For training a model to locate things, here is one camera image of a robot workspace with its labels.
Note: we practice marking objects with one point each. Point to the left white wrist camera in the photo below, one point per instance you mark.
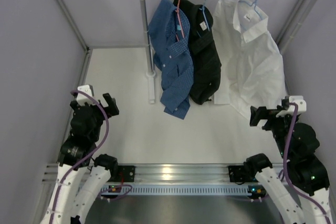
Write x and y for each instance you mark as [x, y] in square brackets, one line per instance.
[85, 91]

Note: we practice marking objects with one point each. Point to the blue wire hanger with shirt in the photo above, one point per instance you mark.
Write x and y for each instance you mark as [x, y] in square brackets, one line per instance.
[204, 15]

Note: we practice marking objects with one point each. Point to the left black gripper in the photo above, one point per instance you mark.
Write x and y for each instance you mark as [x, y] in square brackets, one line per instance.
[112, 109]

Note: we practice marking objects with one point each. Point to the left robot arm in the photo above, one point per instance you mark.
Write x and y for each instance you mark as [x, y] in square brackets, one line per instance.
[77, 184]

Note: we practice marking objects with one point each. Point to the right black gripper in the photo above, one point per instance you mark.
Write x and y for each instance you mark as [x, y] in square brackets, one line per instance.
[262, 113]

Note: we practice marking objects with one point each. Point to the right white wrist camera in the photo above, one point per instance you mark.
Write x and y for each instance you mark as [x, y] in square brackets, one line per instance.
[291, 103]

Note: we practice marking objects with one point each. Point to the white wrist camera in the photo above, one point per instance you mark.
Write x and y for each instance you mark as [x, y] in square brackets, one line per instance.
[291, 103]
[85, 91]

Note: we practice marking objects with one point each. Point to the blue checked shirt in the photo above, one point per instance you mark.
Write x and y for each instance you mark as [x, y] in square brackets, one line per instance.
[172, 57]

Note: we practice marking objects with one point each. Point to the grey slotted cable duct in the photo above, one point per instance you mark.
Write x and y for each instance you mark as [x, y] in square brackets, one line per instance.
[185, 190]

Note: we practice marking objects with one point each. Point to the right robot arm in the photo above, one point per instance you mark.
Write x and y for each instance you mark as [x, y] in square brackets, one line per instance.
[301, 191]

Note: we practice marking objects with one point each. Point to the aluminium mounting rail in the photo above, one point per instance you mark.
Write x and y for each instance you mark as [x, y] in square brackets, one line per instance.
[175, 174]

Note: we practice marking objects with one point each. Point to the white shirt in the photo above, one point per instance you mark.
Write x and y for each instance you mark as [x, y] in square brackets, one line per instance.
[252, 72]

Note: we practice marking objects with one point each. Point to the black shirt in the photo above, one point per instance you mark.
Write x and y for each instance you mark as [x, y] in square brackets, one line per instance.
[207, 65]

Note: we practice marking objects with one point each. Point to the pink wire hanger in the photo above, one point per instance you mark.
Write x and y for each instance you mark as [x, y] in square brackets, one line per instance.
[180, 27]

